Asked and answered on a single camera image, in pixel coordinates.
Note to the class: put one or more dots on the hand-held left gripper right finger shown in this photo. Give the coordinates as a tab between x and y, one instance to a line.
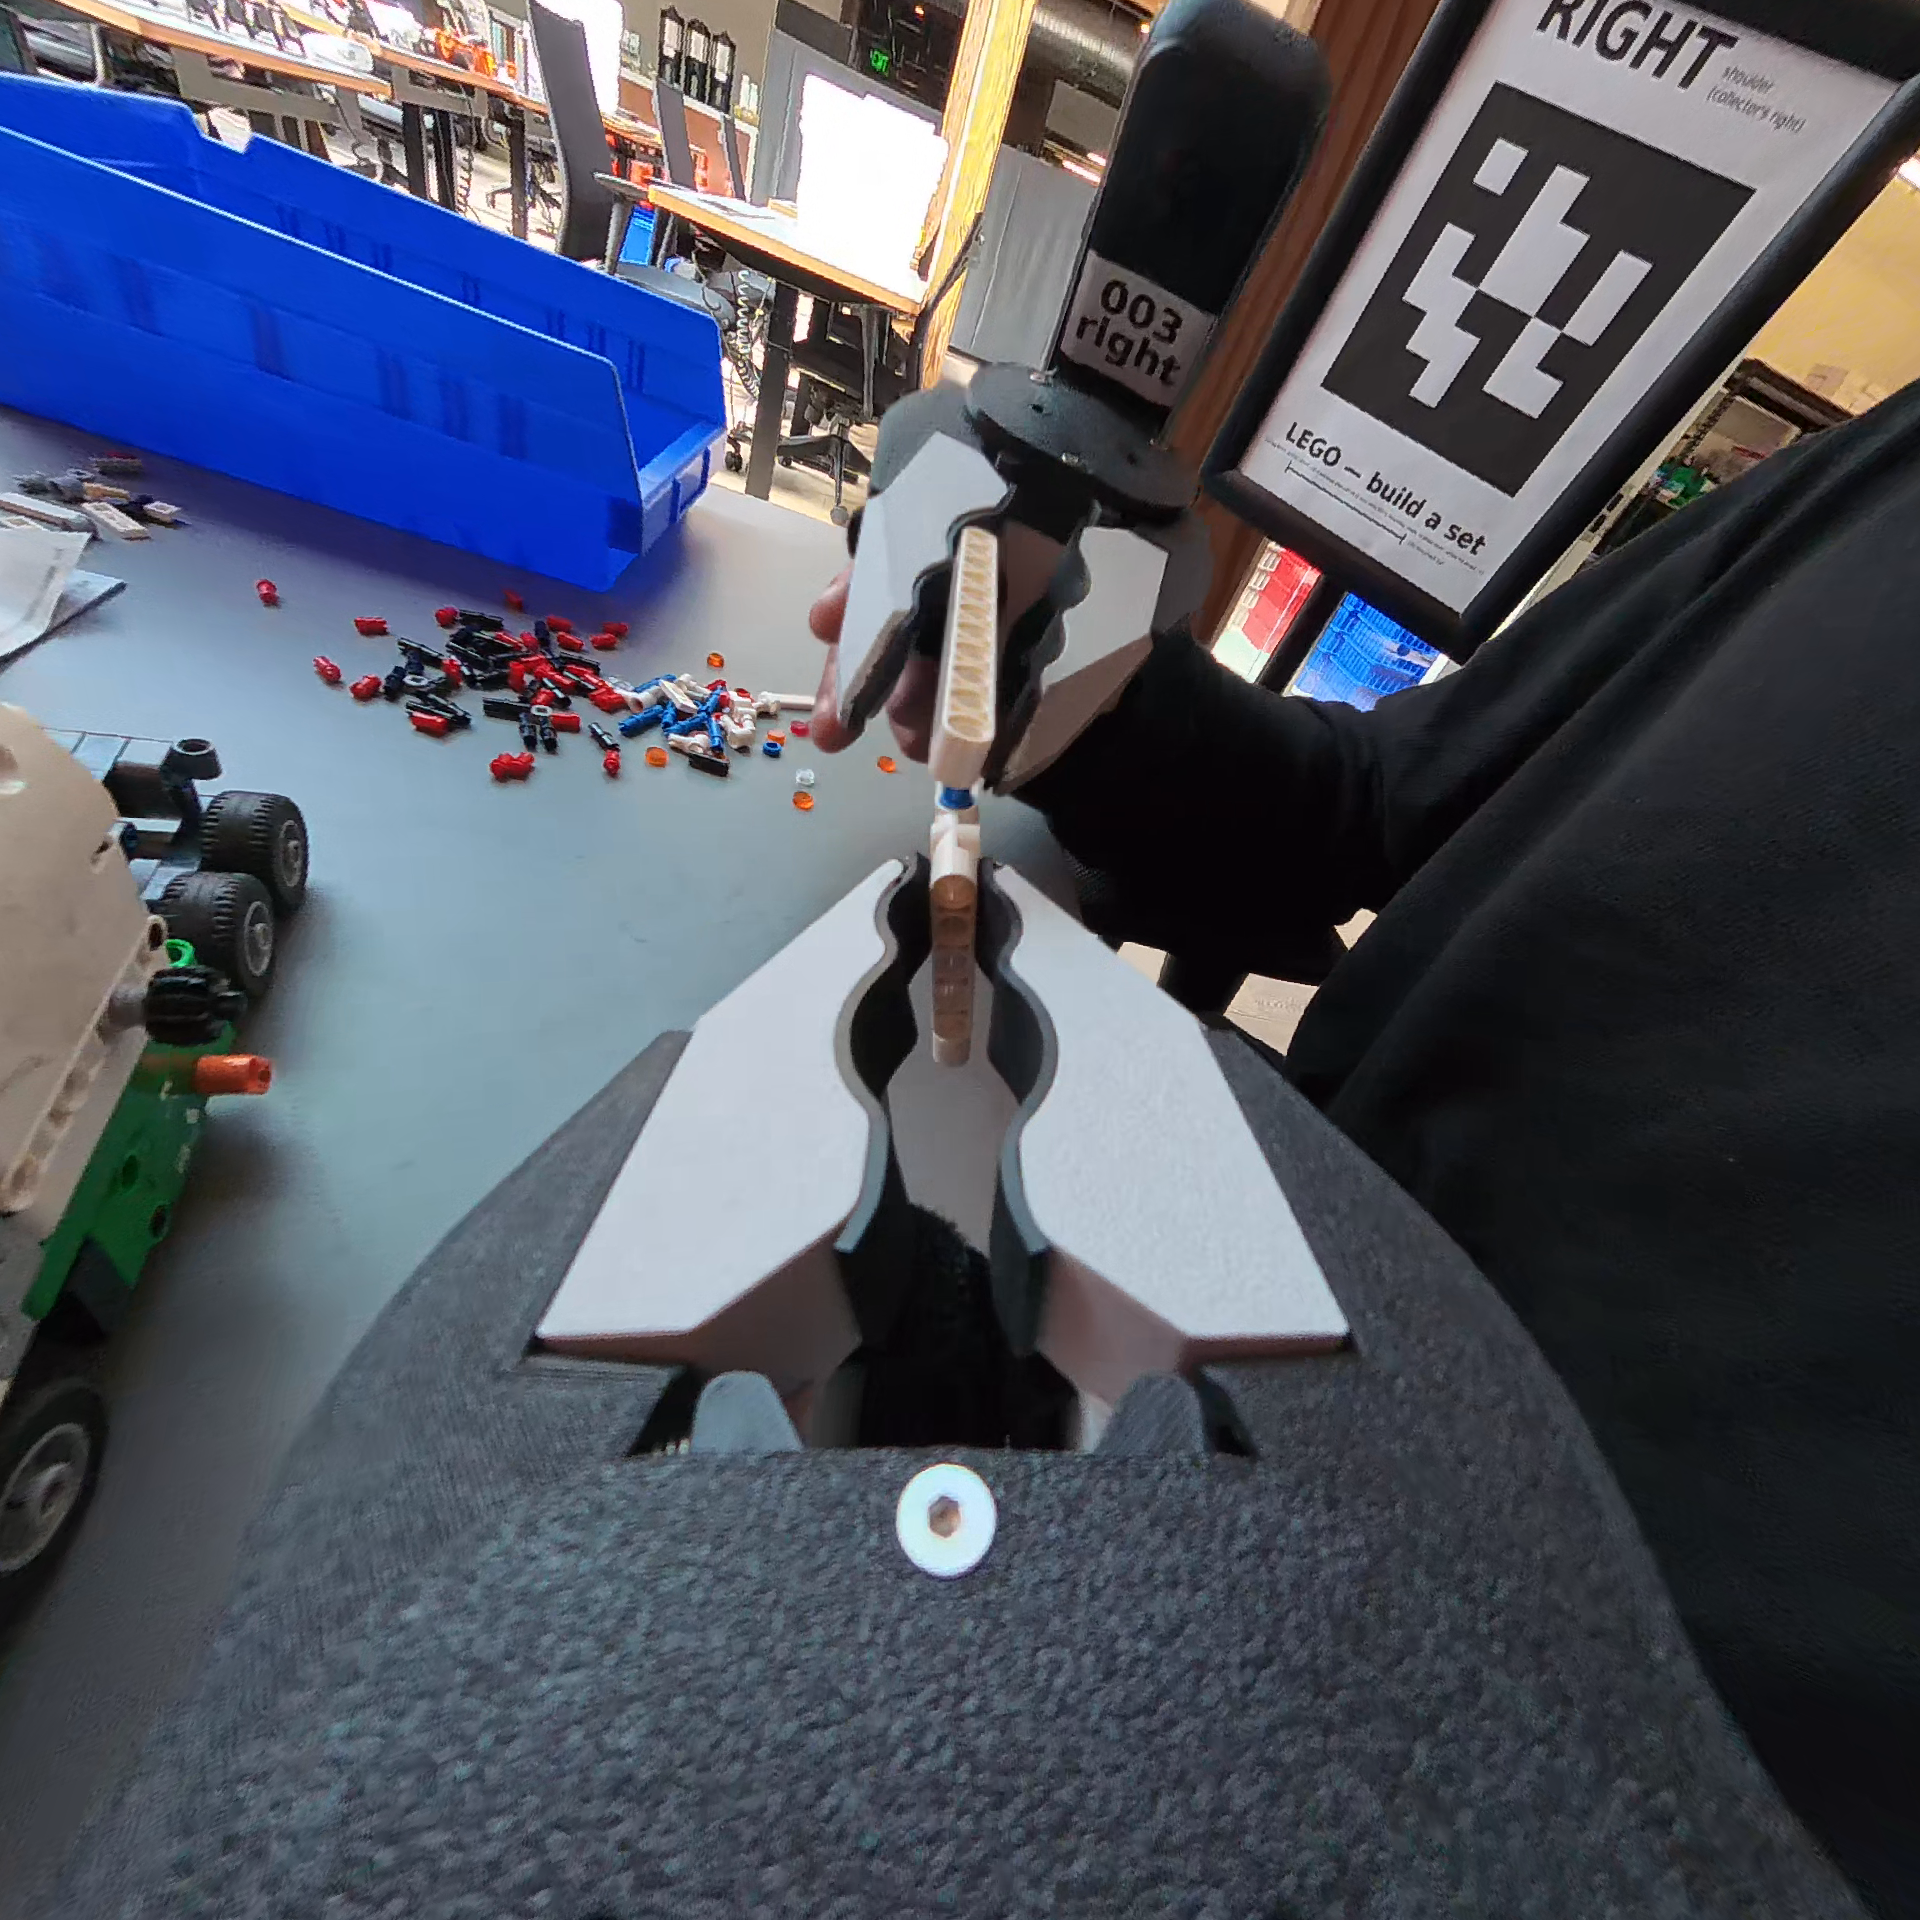
1171	1184

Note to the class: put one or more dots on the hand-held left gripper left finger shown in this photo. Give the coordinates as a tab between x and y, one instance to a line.
720	1171

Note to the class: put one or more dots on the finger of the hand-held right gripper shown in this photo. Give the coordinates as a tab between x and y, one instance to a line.
901	554
1123	593

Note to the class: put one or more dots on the white long lego beam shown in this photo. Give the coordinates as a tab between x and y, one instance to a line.
968	645

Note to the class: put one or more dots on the tan Lego Technic beam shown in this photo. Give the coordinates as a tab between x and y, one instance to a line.
951	974

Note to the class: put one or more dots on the person's right forearm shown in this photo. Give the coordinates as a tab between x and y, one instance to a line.
1200	810

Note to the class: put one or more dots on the pile of small lego pieces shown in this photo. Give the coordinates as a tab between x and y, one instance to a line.
555	682

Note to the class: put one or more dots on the white green lego truck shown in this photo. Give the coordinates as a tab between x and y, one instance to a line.
91	1050

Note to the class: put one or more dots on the person's right hand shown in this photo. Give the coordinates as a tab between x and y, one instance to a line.
831	660

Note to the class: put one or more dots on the wooden office desk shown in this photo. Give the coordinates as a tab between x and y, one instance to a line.
780	241

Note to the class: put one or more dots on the black framed marker sign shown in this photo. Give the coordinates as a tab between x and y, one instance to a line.
1530	285

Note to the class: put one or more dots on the person's black shirt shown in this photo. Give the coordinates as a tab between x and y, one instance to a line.
1651	1200

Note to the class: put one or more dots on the blue plastic bin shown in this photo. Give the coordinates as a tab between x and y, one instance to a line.
344	331

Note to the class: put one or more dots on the group of small grey plates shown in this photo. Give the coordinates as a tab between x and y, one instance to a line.
91	503

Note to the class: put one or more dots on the instruction booklet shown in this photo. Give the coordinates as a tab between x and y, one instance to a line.
38	579

